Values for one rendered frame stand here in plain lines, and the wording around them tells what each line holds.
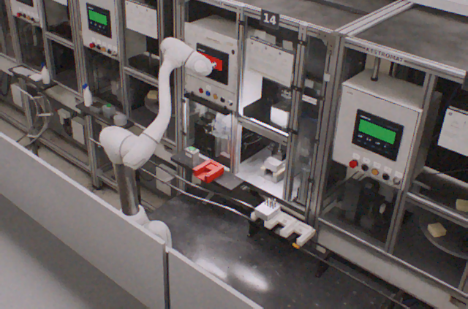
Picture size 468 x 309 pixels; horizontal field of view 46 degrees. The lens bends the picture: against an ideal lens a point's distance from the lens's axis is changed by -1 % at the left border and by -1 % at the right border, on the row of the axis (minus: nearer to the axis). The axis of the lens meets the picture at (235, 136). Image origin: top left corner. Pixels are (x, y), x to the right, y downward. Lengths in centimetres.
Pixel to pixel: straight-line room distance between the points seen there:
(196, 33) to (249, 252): 134
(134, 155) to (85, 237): 246
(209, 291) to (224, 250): 313
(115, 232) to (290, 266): 305
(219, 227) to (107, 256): 323
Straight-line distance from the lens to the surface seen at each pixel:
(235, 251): 341
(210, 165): 364
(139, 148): 281
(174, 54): 295
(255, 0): 330
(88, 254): 37
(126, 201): 316
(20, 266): 38
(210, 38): 333
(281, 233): 328
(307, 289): 324
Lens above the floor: 301
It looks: 31 degrees down
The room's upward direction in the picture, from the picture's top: 3 degrees clockwise
